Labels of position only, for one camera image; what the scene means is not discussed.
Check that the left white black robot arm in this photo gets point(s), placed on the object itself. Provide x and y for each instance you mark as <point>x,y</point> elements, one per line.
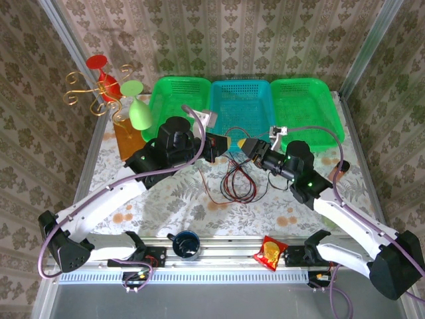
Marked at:
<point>109,199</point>

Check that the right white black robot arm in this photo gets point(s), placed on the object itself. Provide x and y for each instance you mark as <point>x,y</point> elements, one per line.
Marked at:
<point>348,216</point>

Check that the green plastic goblet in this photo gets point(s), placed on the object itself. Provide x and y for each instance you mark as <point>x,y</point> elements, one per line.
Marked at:
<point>139,114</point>

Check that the blue plastic basket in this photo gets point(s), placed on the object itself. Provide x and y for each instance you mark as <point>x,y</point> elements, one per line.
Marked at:
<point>242,103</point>

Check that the green plastic basket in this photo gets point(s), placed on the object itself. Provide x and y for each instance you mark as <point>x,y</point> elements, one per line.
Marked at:
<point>305,99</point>
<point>172,96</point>

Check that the small black orange object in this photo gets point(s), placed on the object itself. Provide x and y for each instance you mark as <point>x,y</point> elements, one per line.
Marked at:
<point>343,165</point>

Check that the brown wooden rack base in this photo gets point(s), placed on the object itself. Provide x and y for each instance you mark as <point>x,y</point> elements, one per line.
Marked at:
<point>127,146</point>

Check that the floral tablecloth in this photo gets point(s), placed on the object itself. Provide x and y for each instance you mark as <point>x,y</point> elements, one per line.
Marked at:
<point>186,212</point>

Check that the red plastic goblet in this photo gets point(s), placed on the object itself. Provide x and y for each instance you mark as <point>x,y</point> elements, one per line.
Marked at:
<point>108,83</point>

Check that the red snack packet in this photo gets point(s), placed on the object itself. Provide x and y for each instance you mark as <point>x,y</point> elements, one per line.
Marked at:
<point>270,254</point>

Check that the dark blue mug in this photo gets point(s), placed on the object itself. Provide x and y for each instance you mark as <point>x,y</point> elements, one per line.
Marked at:
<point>186,246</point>

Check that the black power connector block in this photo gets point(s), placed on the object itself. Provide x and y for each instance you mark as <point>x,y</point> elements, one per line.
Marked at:
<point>315,277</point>
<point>133,277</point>

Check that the aluminium table side rail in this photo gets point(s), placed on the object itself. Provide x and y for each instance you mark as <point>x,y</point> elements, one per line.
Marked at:
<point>355,133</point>
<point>91,156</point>

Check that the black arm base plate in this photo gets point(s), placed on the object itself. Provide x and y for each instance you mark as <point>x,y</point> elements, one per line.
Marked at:
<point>156,256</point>
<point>293,256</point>

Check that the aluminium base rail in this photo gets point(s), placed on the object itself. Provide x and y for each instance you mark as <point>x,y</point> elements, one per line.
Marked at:
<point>232,249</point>

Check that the aluminium frame post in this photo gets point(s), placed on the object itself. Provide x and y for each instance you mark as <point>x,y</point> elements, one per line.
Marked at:
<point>376,33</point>
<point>65,30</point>

